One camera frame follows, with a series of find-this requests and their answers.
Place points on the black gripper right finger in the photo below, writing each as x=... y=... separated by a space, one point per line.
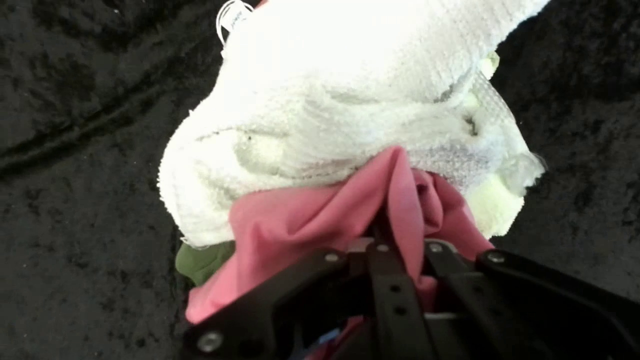
x=547 y=313

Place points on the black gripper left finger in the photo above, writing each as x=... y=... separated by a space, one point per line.
x=301 y=306

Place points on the pale yellow cloth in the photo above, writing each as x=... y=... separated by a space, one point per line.
x=497 y=206

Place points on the pink cloth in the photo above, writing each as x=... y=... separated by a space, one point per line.
x=301 y=220

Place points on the small white towel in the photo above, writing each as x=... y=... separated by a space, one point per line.
x=333 y=86

